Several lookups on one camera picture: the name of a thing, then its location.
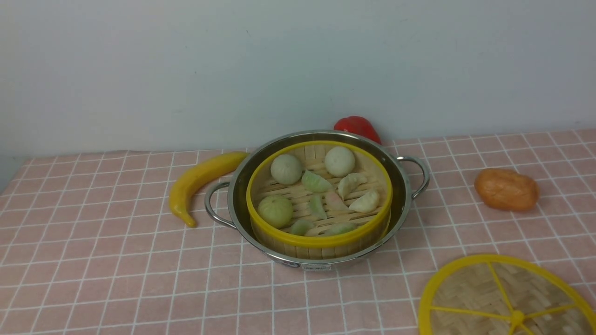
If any yellow rimmed bamboo steamer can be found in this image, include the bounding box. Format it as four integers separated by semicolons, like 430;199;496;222
245;141;394;260

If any yellow rimmed woven steamer lid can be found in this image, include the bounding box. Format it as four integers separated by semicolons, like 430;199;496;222
419;254;596;335

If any stainless steel pot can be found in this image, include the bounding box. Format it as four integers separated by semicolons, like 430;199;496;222
205;130;430;271

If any pale green steamed bun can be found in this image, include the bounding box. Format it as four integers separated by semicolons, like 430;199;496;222
270;154;303;185

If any white steamed bun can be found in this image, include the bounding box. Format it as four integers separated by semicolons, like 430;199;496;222
324;146;356;177

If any light green dumpling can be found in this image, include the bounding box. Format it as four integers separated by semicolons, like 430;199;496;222
309;194;327;220

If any greenish steamed bun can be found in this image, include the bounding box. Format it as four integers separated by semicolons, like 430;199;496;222
257;195;294;229

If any pink dumpling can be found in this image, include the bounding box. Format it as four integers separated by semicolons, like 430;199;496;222
325;190;350;212

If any white dumpling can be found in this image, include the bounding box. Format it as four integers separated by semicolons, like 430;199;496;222
337;173;367;200

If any red bell pepper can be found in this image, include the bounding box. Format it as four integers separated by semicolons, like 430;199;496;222
333;116;382;145

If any yellow plastic banana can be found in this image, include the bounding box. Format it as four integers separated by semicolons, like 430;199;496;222
169;151;249;228

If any pale green dumpling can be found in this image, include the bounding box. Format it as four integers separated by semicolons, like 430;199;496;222
322;222;358;236

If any cream dumpling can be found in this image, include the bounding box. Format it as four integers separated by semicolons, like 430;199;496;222
348;189;380;213

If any orange-brown potato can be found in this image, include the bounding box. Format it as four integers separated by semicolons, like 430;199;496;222
474;168;540;212

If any pink checkered tablecloth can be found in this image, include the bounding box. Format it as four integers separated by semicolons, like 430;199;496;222
0;131;595;335

